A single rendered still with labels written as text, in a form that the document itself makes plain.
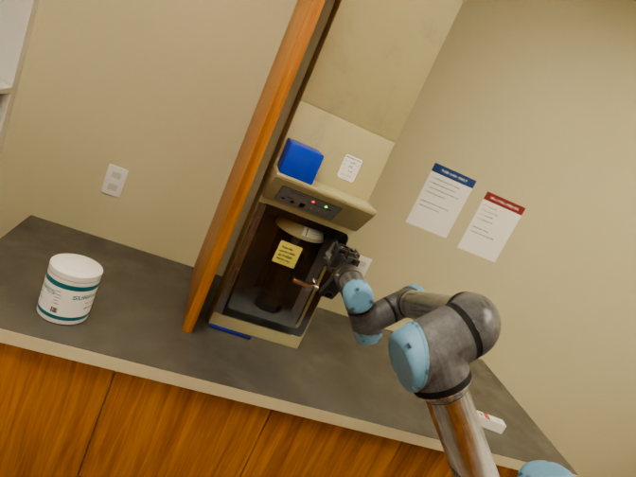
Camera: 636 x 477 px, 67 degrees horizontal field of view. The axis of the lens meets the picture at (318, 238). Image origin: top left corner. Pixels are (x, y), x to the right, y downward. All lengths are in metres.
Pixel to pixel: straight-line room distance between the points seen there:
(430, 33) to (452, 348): 0.94
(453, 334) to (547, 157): 1.48
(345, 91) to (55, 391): 1.14
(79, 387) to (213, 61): 1.14
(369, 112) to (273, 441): 1.03
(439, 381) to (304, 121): 0.85
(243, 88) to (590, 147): 1.48
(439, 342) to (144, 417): 0.91
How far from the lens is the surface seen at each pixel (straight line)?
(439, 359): 0.90
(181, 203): 1.93
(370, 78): 1.47
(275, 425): 1.54
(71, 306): 1.41
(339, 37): 1.45
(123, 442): 1.58
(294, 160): 1.35
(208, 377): 1.40
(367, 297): 1.22
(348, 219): 1.46
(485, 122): 2.11
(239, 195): 1.38
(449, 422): 0.98
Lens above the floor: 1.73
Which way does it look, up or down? 15 degrees down
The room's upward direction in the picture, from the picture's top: 25 degrees clockwise
